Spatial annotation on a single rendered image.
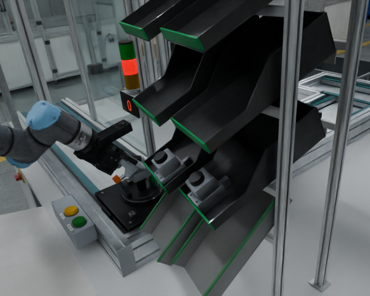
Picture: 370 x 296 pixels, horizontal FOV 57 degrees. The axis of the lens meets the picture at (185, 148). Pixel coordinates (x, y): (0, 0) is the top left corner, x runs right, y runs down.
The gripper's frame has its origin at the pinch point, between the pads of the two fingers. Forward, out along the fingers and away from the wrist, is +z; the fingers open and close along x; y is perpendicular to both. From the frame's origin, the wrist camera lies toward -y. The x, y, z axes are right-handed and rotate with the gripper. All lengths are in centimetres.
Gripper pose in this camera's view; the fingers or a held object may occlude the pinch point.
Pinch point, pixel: (139, 162)
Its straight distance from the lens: 107.8
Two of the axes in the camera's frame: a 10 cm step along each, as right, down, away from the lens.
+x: 5.9, 3.4, -7.3
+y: -5.4, 8.4, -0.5
